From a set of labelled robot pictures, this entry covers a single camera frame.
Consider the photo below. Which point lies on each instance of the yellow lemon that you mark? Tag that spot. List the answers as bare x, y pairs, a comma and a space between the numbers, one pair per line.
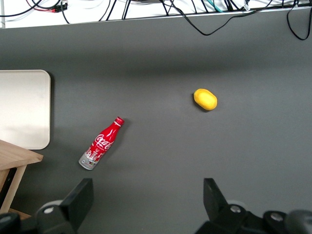
206, 99

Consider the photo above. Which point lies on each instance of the red Coca-Cola bottle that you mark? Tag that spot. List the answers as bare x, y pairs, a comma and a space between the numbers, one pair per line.
102, 143

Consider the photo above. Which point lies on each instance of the white rectangular tray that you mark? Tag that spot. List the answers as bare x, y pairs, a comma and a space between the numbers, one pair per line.
24, 109

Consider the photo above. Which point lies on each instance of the light wooden drawer cabinet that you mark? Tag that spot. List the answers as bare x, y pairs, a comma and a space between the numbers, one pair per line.
14, 156

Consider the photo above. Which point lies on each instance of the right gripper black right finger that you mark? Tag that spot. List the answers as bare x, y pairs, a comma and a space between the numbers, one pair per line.
217, 207

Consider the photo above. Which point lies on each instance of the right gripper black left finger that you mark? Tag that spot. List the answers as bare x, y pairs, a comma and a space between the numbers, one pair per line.
73, 207

